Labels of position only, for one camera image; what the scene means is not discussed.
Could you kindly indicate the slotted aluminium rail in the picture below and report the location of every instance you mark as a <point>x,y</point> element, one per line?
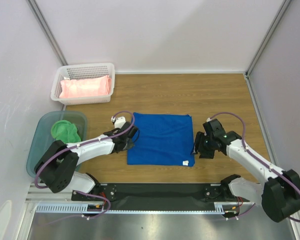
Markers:
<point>72,199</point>

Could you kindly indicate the aluminium frame post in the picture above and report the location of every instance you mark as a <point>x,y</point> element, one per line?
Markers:
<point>271,30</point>
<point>43,24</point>

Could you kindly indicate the left aluminium frame post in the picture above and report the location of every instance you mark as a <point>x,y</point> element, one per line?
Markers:
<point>43,24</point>

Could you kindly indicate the pink towel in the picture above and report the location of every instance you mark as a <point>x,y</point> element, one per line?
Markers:
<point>92,87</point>

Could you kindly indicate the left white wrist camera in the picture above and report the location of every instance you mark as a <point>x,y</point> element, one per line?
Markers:
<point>118,122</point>

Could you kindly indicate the white perforated plastic basket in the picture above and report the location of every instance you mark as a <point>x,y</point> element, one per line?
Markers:
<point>82,71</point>

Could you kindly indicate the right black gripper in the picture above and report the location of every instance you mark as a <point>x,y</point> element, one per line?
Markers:
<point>202,146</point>

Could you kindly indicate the green towel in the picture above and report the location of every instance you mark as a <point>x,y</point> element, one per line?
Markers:
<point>65,131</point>

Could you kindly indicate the blue translucent plastic tub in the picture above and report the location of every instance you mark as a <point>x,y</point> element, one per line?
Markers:
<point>43,138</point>

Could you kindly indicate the blue towel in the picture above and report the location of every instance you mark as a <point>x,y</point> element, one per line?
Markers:
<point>164,139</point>

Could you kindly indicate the right aluminium frame post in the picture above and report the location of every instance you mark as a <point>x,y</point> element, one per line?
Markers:
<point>271,30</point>

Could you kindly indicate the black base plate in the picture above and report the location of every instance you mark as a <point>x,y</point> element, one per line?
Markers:
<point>164,196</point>

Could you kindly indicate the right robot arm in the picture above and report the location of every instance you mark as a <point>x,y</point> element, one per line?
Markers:
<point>260,170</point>

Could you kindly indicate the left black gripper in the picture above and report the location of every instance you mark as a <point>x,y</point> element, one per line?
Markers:
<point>129,145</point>

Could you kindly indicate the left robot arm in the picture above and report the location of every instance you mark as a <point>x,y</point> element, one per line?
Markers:
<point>56,169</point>

